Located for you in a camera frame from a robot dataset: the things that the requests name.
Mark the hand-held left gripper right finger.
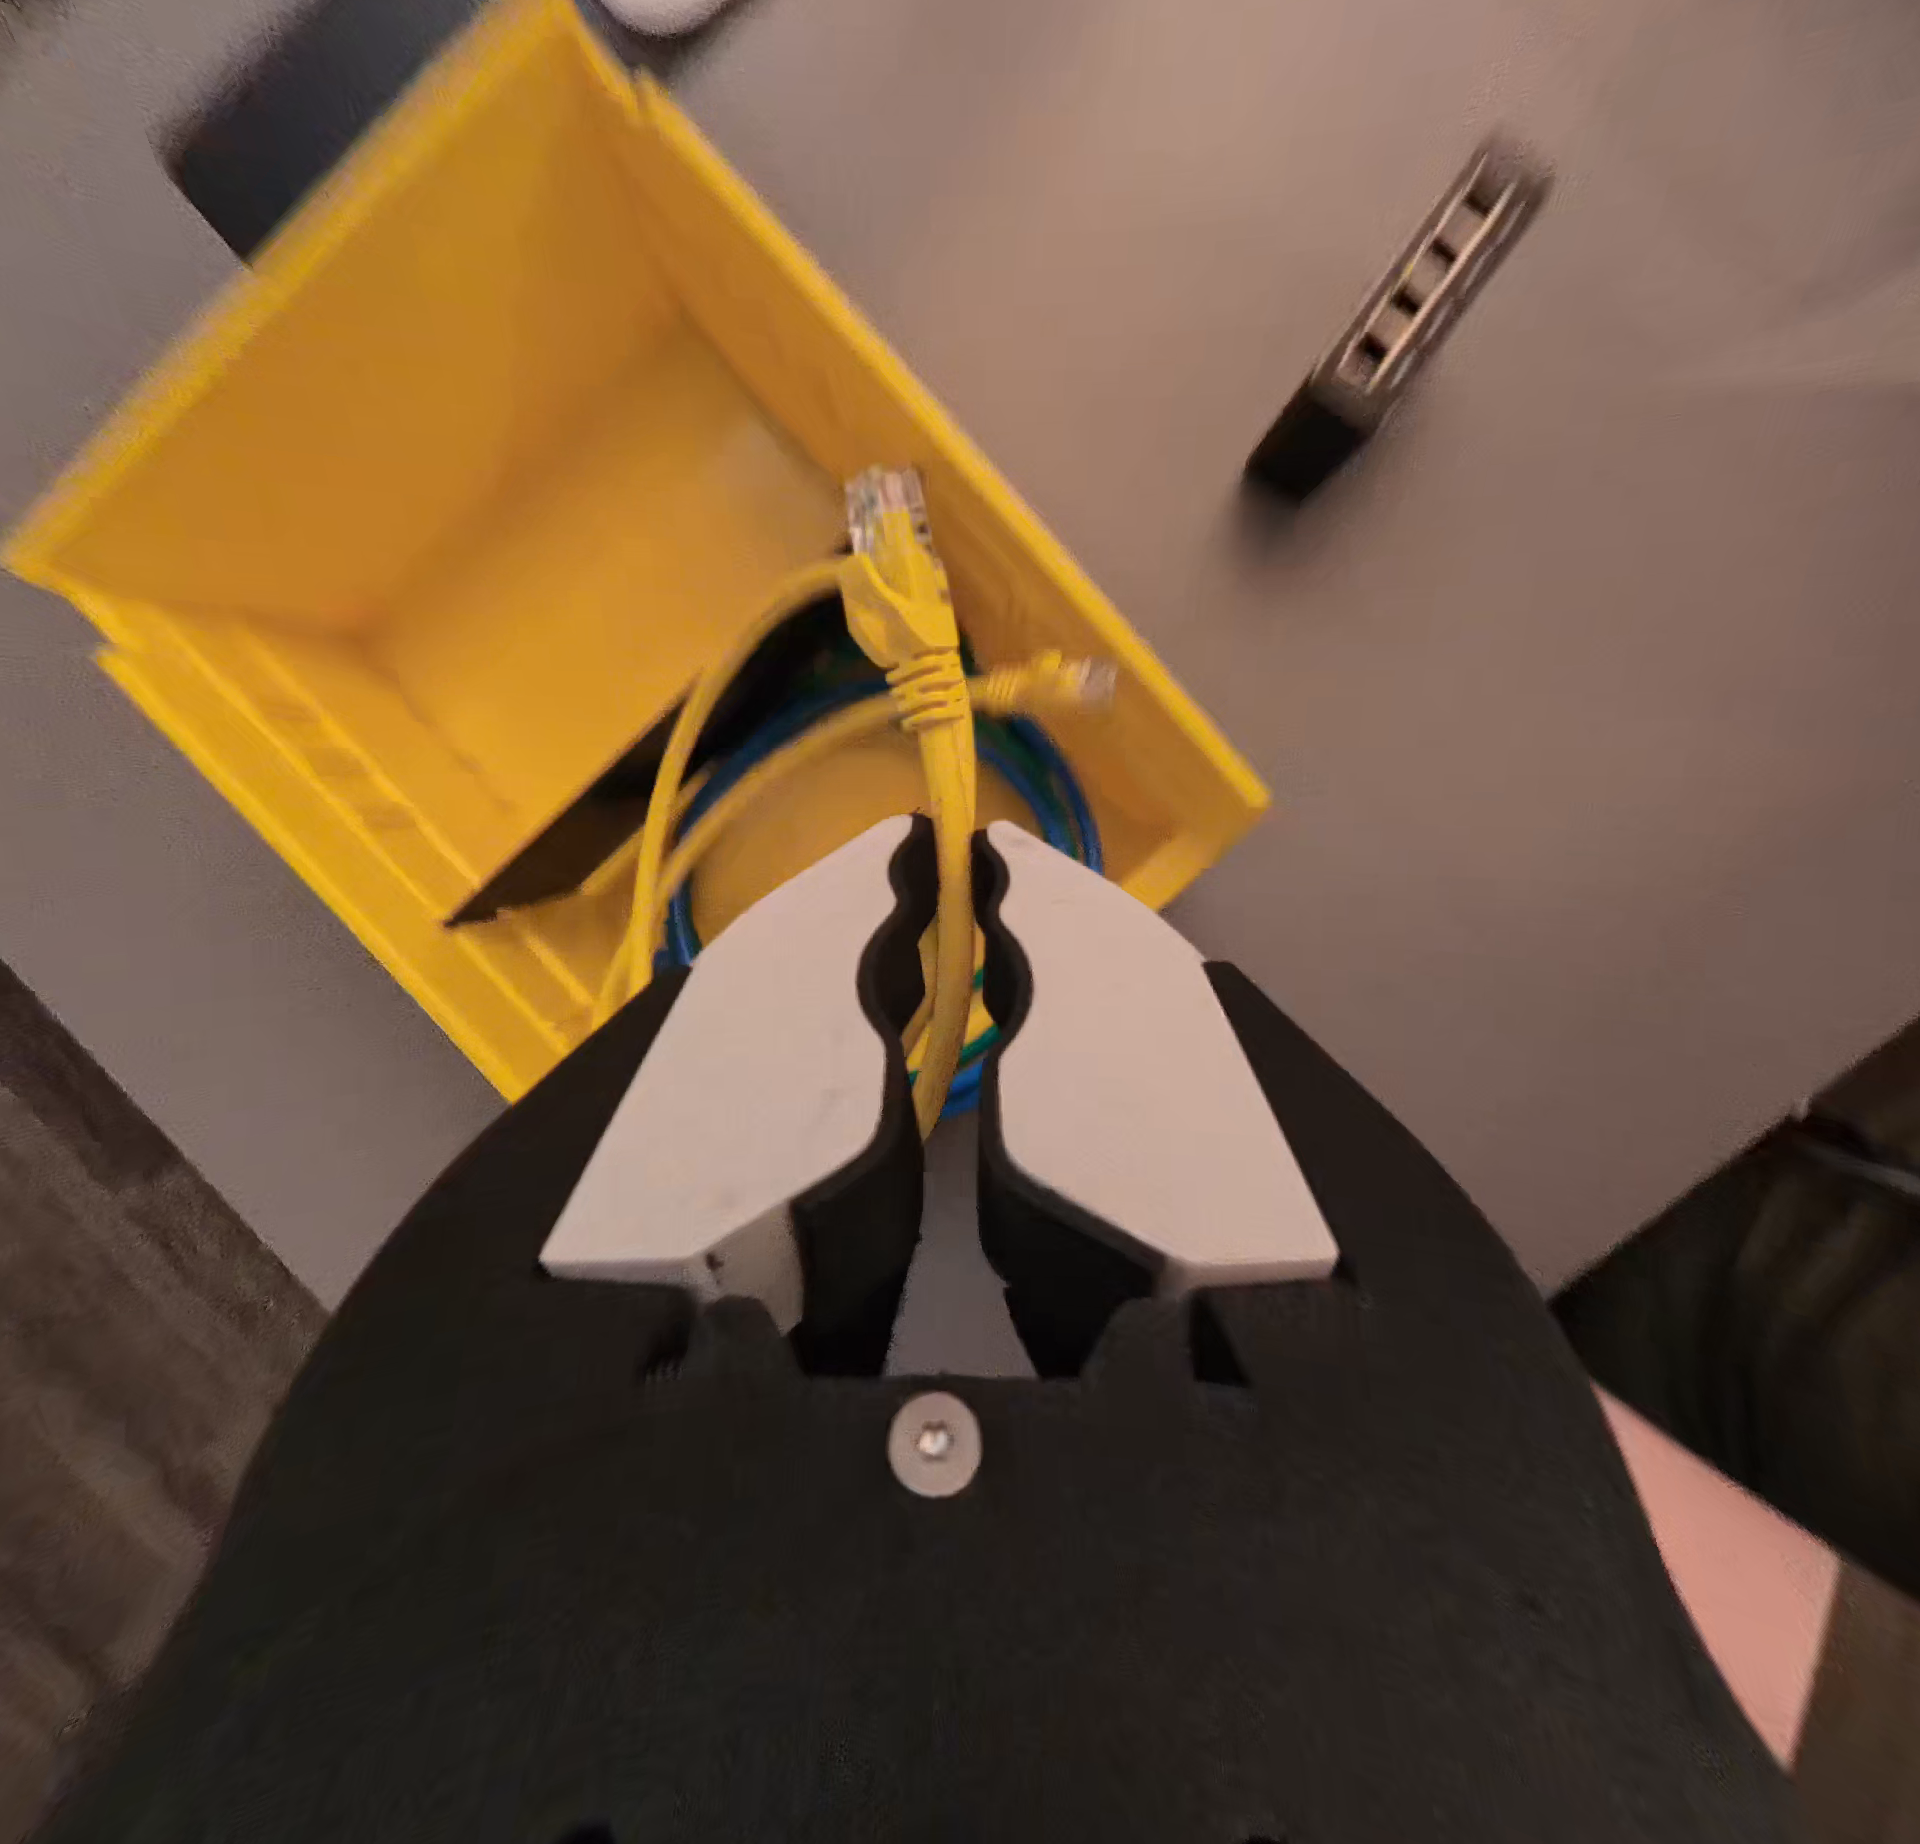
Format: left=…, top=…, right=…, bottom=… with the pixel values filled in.
left=973, top=821, right=1338, bottom=1295

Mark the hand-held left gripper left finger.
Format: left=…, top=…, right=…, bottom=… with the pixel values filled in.
left=540, top=817, right=933, bottom=1288

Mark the blue ethernet cable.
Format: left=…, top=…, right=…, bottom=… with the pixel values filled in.
left=665, top=706, right=1109, bottom=1115

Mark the yellow ethernet cable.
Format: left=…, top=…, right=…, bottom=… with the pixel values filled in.
left=590, top=466, right=1121, bottom=1142

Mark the yellow plastic bin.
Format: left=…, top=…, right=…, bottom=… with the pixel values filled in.
left=0, top=0, right=1275, bottom=1106

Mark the black ethernet switch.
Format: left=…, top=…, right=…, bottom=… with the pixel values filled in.
left=1244, top=135, right=1555, bottom=499

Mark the black bin divider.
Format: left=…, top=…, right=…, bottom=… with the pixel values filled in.
left=442, top=631, right=841, bottom=927

